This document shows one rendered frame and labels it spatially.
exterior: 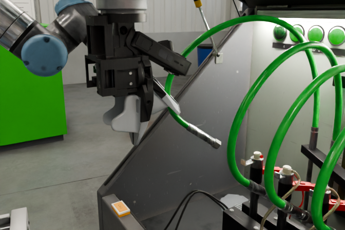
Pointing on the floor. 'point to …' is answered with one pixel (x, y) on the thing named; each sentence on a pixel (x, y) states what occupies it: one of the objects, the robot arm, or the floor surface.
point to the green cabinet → (29, 105)
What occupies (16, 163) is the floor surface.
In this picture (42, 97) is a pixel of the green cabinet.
